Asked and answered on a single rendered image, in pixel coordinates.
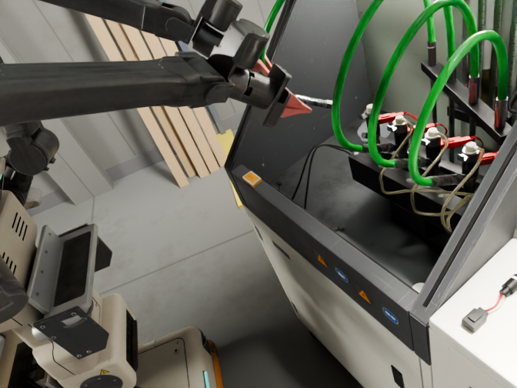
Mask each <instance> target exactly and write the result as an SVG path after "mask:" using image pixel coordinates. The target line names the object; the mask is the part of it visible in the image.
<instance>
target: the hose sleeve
mask: <svg viewBox="0 0 517 388"><path fill-rule="evenodd" d="M295 97H296V98H297V99H299V100H300V101H301V102H303V103H305V104H306V105H313V106H318V107H322V108H325V107H326V104H327V102H326V100H324V99H317V98H313V97H308V96H304V95H297V94H295Z"/></svg>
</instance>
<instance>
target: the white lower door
mask: <svg viewBox="0 0 517 388"><path fill-rule="evenodd" d="M248 212H249V214H250V216H251V217H252V220H253V222H254V224H255V230H256V232H257V233H258V236H259V238H260V239H261V240H262V241H263V242H264V244H265V247H266V249H267V250H268V252H269V255H270V257H271V259H272V261H273V263H274V265H275V268H276V269H277V271H278V273H279V275H280V277H281V279H282V282H283V284H284V286H285V288H286V290H287V292H288V294H289V296H290V298H291V300H292V305H293V307H294V309H295V311H296V312H297V313H298V315H299V317H300V319H301V320H302V321H303V322H304V323H305V324H306V325H307V327H308V328H309V329H310V330H311V331H312V332H313V333H314V334H315V335H316V336H317V337H318V338H319V339H320V340H321V341H322V342H323V343H324V344H325V345H326V346H327V347H328V348H329V349H330V350H331V351H332V352H333V353H334V354H335V355H336V356H337V357H338V358H339V359H340V360H341V362H342V363H343V364H344V365H345V366H346V367H347V368H348V369H349V370H350V371H351V372H352V373H353V374H354V375H355V376H356V377H357V378H358V380H359V381H360V382H361V383H362V384H363V385H364V386H365V387H366V388H424V384H423V378H422V365H421V358H419V357H418V356H417V355H416V354H415V351H411V350H410V349H409V348H408V347H407V346H406V345H405V344H404V343H403V342H401V341H400V340H399V339H398V338H397V337H396V336H394V335H393V334H392V333H391V332H389V331H388V330H387V329H386V328H385V327H384V326H383V325H382V324H381V323H380V322H378V321H377V320H376V319H375V318H374V317H373V316H371V315H370V314H369V313H368V312H366V311H365V310H364V309H363V308H362V307H361V306H360V305H359V304H358V303H357V302H355V301H354V300H353V299H352V298H351V297H349V296H348V295H347V294H346V293H345V292H343V291H342V290H341V289H340V288H339V287H337V285H335V284H334V283H333V282H332V281H331V280H330V279H329V278H328V277H326V276H325V275H324V274H323V273H322V272H320V271H319V270H318V269H317V268H316V267H314V266H313V265H312V264H311V263H310V262H309V261H308V260H307V259H306V258H305V257H303V256H302V255H301V254H300V253H298V252H297V251H296V250H295V249H294V248H293V247H291V246H290V245H289V244H288V243H287V242H286V241H285V240H284V239H283V238H282V237H280V236H279V235H278V234H277V233H276V232H274V231H273V230H272V229H271V228H270V227H268V226H267V225H266V224H265V223H264V222H263V221H262V220H260V218H258V217H257V216H256V215H255V214H254V213H253V212H251V211H250V210H249V209H248Z"/></svg>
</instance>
